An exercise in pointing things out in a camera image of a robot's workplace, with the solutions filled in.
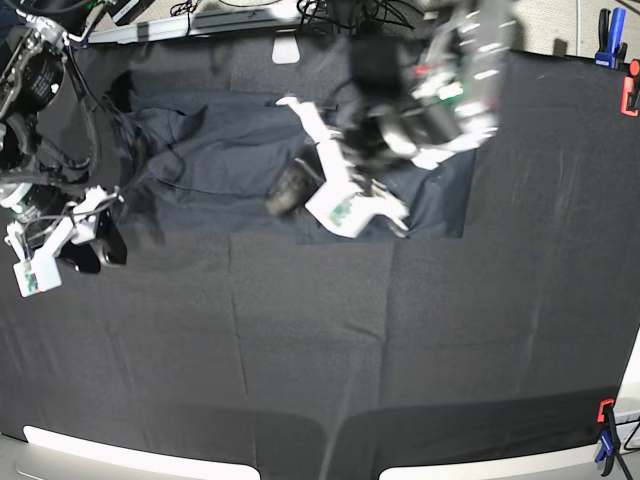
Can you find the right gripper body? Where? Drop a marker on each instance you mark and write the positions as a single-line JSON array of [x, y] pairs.
[[45, 220]]

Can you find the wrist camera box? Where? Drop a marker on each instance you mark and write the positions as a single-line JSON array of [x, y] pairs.
[[342, 208], [37, 275]]

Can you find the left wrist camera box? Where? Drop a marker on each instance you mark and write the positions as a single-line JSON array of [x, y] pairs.
[[342, 208]]

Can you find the dark grey t-shirt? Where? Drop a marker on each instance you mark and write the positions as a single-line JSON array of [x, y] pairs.
[[243, 162]]

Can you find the blue clamp top right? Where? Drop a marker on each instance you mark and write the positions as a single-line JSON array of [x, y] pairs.
[[612, 50]]

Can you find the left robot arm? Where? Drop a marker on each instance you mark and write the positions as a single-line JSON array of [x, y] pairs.
[[440, 85]]

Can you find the black table cloth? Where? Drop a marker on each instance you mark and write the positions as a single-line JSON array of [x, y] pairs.
[[494, 331]]

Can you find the aluminium frame rail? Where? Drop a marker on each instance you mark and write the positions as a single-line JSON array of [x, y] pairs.
[[201, 24]]

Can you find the orange clamp far right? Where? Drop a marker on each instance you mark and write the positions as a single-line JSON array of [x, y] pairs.
[[630, 92]]

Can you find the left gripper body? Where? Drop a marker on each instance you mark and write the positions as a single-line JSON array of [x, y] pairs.
[[336, 167]]

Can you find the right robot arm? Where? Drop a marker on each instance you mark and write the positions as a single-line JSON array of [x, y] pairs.
[[33, 70]]

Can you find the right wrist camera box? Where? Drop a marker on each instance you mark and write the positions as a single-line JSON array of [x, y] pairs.
[[37, 275]]

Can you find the orange blue clamp near right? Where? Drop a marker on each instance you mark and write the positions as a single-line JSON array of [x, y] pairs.
[[609, 442]]

